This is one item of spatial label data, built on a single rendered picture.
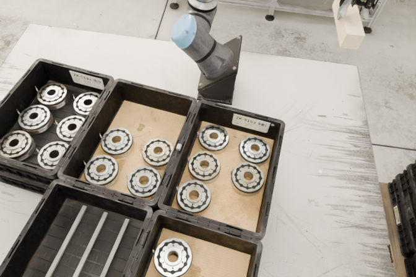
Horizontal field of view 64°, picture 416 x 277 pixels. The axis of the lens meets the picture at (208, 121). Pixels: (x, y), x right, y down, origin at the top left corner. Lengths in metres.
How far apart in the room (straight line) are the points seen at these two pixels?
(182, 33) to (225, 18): 1.76
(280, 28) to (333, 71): 1.36
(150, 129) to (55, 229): 0.42
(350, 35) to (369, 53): 1.80
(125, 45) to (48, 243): 0.96
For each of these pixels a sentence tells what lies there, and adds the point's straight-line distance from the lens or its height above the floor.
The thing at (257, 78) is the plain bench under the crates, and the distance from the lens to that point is 1.54.
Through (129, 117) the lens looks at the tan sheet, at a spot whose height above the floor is 0.83.
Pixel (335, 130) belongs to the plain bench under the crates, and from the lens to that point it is 1.46.
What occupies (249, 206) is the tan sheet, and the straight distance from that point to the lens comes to 1.06.
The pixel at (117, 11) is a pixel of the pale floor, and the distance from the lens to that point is 3.06.
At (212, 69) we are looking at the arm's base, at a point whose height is 0.87.
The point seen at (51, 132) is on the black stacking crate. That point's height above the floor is 0.83.
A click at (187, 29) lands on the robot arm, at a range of 1.24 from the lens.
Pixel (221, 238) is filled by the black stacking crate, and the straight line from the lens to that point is 0.96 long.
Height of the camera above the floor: 1.81
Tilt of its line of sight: 55 degrees down
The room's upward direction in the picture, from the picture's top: 5 degrees clockwise
